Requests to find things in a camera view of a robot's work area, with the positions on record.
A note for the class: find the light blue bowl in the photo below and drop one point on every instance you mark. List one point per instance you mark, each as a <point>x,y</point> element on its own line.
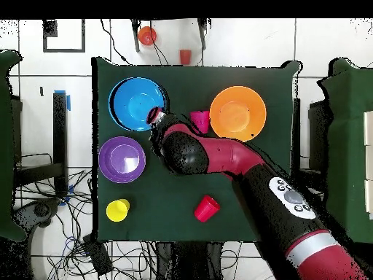
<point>134,102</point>

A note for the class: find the purple bowl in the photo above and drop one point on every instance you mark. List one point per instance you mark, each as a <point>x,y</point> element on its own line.
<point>121,159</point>

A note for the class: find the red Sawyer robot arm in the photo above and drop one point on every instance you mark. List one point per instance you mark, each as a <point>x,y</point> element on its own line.
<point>233,157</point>

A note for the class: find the black metal table frame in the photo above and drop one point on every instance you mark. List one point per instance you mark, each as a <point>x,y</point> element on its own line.
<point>296,131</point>
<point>59,131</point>

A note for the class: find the yellow cup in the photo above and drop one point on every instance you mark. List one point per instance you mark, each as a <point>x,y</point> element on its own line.
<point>116,211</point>

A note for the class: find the green cloth covered table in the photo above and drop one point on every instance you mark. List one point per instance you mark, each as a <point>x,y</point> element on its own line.
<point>349,131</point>
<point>5,145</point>

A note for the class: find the black square frame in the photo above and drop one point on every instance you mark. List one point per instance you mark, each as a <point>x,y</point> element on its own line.
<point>49,29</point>

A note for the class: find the white boxes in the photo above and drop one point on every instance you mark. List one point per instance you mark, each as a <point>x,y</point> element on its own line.
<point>369,131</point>

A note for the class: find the dark green tablecloth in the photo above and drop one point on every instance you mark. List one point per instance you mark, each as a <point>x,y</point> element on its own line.
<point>174,204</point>

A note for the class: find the orange-red cup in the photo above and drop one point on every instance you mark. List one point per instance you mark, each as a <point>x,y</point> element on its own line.
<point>185,57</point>

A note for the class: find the blue tape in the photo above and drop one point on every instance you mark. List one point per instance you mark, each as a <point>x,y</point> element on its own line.
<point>68,102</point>

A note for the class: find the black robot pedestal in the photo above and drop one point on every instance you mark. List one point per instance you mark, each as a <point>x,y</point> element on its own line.
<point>189,262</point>

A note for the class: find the black power box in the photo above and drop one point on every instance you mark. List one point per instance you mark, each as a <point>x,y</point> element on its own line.
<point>97,256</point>

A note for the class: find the large orange bowl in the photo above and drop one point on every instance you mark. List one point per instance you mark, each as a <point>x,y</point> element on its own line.
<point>237,115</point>

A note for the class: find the short crimson cup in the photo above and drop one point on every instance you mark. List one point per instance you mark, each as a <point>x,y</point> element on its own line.
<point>201,119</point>

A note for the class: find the tall red cup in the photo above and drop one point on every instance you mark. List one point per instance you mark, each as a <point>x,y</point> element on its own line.
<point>206,209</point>

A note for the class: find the small orange bowl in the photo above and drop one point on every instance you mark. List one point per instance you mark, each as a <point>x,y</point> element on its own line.
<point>147,35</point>

